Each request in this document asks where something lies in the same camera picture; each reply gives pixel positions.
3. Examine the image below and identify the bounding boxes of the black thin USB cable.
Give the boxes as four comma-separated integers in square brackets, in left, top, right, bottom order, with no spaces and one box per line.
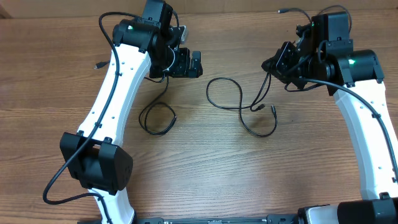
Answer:
[205,71,279,138]

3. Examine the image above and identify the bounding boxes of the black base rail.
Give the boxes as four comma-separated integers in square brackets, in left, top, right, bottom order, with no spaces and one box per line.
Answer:
[133,214,305,224]

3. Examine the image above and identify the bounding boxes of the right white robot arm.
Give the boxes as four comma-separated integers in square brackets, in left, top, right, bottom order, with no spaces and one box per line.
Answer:
[262,7,397,223]

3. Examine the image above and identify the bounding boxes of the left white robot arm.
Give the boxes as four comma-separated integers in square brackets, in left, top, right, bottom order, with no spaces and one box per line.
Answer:
[60,0,203,223]

